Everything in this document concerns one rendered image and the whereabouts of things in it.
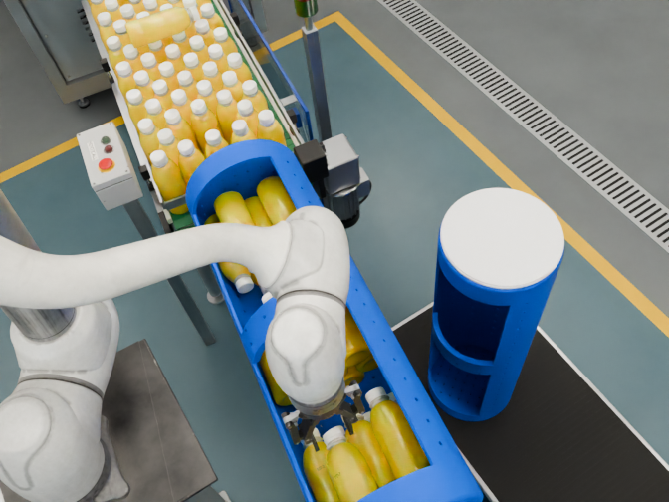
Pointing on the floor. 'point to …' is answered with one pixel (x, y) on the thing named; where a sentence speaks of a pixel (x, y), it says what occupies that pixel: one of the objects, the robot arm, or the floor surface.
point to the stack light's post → (317, 82)
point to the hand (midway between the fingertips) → (330, 430)
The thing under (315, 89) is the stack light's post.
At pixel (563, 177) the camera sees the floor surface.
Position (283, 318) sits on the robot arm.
